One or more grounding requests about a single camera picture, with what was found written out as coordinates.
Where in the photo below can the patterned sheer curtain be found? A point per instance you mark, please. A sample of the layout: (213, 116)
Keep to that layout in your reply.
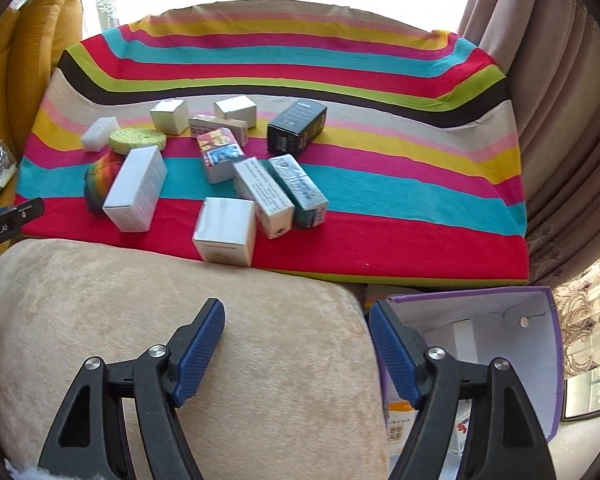
(590, 310)

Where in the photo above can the rainbow striped cloth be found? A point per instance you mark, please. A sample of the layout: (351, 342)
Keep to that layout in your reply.
(380, 210)

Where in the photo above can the beige curtain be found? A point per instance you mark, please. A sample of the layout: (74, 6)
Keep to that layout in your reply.
(555, 110)

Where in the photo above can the teal printed box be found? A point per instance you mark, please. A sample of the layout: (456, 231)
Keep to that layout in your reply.
(300, 190)

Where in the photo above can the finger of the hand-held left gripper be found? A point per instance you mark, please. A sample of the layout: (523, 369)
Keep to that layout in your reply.
(22, 211)

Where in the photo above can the beige velvet cushion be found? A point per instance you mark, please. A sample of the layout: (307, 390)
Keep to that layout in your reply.
(280, 335)

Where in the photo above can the round yellow-green sponge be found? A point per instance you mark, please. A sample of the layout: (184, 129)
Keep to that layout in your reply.
(137, 140)

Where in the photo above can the window frame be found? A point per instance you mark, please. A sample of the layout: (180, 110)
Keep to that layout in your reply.
(592, 390)

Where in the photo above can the orange printed packet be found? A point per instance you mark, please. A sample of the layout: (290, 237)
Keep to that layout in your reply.
(400, 427)

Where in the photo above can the white soap bar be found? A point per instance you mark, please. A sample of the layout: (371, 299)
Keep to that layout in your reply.
(99, 134)

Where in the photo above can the small white box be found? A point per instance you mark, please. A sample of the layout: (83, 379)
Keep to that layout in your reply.
(462, 340)

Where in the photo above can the black box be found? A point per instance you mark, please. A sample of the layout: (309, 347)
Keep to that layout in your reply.
(295, 127)

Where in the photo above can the colourful cartoon box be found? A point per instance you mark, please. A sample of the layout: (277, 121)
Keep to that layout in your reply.
(220, 155)

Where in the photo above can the rainbow coloured sponge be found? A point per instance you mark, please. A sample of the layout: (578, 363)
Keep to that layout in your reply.
(100, 180)

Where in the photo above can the long beige gold box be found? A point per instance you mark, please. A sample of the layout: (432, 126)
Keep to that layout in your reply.
(215, 124)

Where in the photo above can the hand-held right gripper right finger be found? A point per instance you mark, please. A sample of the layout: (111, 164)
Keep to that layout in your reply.
(395, 355)

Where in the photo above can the purple storage box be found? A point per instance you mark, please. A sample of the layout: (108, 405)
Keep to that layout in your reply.
(505, 320)

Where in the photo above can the silver white cube box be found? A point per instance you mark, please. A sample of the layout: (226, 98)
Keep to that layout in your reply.
(237, 110)

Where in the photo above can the long plain white box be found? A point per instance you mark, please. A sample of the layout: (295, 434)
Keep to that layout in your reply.
(135, 190)

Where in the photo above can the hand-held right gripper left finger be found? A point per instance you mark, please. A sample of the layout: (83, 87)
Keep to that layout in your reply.
(200, 355)

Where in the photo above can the silver taped box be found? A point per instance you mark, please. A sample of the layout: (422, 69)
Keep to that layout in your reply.
(169, 116)

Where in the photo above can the white box with text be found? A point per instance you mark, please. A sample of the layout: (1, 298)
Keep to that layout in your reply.
(265, 195)

